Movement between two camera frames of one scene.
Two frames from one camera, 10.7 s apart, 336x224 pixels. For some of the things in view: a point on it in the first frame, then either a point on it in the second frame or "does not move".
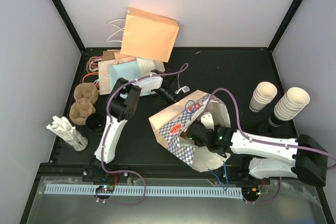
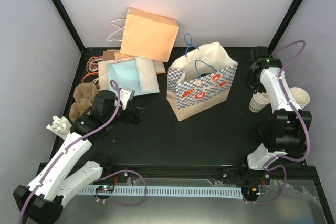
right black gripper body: (200, 145) to (253, 81)
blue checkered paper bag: (170, 125) to (199, 80)
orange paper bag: (148, 35) does not move
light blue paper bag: (129, 70) does not move
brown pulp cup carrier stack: (85, 94) does not move
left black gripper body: (168, 95) to (129, 120)
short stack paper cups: (263, 94) does not move
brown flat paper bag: (109, 54) does not move
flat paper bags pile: (104, 75) does not move
